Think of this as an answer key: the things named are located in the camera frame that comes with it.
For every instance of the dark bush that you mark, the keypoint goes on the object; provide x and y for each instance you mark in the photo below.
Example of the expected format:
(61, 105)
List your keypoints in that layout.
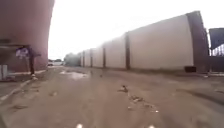
(71, 59)

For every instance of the brown dirt road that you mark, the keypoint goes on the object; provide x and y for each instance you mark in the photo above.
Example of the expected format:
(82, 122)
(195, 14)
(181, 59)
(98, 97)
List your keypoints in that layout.
(100, 106)

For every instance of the pale vehicle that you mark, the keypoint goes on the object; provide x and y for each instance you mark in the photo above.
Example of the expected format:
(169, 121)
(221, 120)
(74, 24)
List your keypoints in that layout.
(50, 63)

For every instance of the robot's own part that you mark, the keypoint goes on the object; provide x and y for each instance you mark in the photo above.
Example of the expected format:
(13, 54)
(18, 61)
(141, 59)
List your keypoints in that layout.
(79, 126)
(151, 126)

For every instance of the red brick building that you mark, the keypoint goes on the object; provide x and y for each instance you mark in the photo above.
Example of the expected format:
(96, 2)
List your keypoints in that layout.
(26, 23)

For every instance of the pale kerb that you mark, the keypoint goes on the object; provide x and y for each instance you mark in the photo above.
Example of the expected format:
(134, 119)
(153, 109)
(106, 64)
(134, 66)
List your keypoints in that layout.
(15, 90)

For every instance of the dark blue gate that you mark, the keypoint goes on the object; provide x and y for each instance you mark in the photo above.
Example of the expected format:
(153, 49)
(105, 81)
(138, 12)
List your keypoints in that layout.
(216, 50)

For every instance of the white wall with dark pillars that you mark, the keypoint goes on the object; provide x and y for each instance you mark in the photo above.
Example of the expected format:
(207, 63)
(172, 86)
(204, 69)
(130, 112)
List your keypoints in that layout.
(160, 46)

